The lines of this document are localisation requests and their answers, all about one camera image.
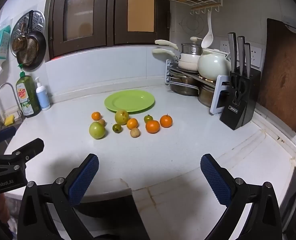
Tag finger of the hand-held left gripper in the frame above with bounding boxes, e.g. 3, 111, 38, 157
0, 126, 16, 153
0, 138, 44, 172

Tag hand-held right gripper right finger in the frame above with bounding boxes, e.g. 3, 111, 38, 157
200, 154, 282, 240

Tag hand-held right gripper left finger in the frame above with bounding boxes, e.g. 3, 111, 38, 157
17, 153, 100, 240

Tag large green apple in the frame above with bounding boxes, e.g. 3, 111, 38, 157
89, 121, 106, 140

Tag orange tangerine with stem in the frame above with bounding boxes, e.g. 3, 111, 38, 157
160, 114, 173, 128

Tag large orange tangerine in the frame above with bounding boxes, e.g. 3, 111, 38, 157
145, 120, 160, 134

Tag green plate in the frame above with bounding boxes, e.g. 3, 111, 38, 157
104, 89, 155, 113

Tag metal faucet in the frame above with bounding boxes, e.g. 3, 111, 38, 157
0, 82, 24, 120

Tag green dish soap bottle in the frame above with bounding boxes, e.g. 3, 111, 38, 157
15, 64, 41, 118

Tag white blue pump bottle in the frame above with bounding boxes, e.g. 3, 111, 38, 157
35, 77, 51, 111

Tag yellow-green spotted apple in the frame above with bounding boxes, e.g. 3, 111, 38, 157
115, 109, 130, 126

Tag black knife block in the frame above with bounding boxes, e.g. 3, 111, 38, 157
219, 66, 262, 131

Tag black frying pan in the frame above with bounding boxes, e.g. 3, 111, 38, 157
16, 10, 47, 71

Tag grey pot rack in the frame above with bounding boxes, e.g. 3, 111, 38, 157
166, 59, 232, 116

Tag small brass strainer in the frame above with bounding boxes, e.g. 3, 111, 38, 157
11, 22, 28, 53

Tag black kitchen scissors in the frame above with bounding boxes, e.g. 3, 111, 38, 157
229, 74, 249, 107

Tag white ceramic pot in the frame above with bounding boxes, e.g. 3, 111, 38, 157
197, 49, 232, 81

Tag perforated metal steamer plate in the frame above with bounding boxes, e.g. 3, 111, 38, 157
10, 10, 46, 45

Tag white saucepan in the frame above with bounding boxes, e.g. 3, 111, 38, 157
152, 49, 201, 72

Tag brown wooden cutting board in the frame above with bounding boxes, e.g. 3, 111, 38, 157
257, 18, 296, 135

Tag brown framed window door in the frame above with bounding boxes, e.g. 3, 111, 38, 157
48, 0, 111, 58
112, 0, 170, 46

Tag white ladle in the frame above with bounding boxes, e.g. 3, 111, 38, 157
200, 11, 214, 48

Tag steel handled knife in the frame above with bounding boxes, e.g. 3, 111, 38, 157
244, 42, 252, 78
228, 32, 238, 72
237, 36, 246, 77

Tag white wall socket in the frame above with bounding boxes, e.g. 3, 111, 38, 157
219, 40, 232, 53
250, 45, 262, 68

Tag steel pot with cream handle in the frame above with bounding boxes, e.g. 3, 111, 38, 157
155, 37, 204, 55

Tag round wire trivet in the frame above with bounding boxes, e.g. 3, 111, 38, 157
179, 15, 206, 36

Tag white wire wall rack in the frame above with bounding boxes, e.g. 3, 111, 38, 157
158, 0, 225, 15

